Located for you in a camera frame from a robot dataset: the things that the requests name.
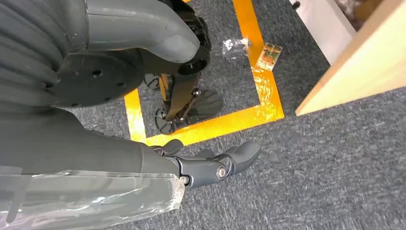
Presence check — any clear plastic wrapper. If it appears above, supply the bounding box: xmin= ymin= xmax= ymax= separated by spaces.
xmin=221 ymin=37 xmax=251 ymax=61

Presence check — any yellow floor tape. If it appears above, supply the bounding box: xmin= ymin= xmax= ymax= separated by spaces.
xmin=124 ymin=0 xmax=285 ymax=147

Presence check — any white board panel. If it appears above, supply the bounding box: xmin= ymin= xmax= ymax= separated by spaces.
xmin=288 ymin=0 xmax=358 ymax=66

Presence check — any black robot leg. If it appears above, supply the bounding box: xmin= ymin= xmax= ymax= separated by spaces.
xmin=47 ymin=0 xmax=224 ymax=136

